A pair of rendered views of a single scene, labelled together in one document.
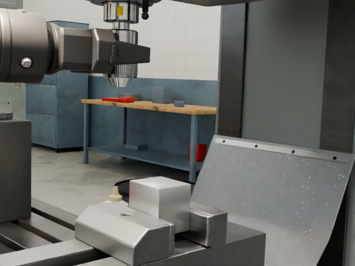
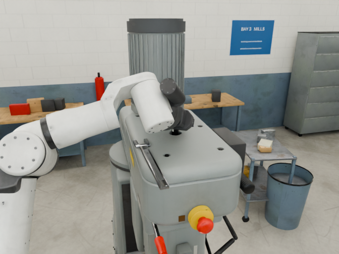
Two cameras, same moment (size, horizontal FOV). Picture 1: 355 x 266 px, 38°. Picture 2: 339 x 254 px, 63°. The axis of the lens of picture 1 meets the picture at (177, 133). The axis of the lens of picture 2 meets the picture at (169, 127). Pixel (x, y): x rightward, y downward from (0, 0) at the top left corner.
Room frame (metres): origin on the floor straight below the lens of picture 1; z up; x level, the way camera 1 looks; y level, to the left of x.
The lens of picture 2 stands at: (0.35, 0.75, 2.20)
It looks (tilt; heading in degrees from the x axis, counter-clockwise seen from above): 21 degrees down; 299
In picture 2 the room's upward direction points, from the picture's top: straight up
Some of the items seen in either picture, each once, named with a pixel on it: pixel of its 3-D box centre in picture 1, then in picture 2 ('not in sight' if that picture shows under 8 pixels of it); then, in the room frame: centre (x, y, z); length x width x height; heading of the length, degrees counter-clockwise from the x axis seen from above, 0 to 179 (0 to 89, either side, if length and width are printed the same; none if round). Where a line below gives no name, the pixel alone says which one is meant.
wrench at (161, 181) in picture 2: not in sight; (150, 160); (0.67, 0.27, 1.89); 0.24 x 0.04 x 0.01; 136
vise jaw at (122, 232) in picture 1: (122, 230); not in sight; (0.60, 0.06, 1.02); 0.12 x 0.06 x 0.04; 41
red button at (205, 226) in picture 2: not in sight; (204, 224); (0.52, 0.27, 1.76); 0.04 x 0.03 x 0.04; 43
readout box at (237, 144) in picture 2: not in sight; (227, 155); (0.66, -0.37, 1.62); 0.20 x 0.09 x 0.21; 133
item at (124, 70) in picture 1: (120, 58); not in sight; (0.70, 0.08, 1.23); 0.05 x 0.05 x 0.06
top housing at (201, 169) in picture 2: not in sight; (173, 154); (0.71, 0.07, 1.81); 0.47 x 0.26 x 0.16; 133
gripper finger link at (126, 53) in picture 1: (129, 53); not in sight; (0.67, 0.07, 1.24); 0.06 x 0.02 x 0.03; 120
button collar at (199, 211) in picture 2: not in sight; (201, 217); (0.54, 0.25, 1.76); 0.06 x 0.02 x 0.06; 43
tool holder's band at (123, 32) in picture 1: (121, 34); not in sight; (0.70, 0.08, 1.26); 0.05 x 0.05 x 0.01
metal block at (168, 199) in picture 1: (159, 205); not in sight; (0.63, 0.02, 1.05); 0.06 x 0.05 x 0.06; 41
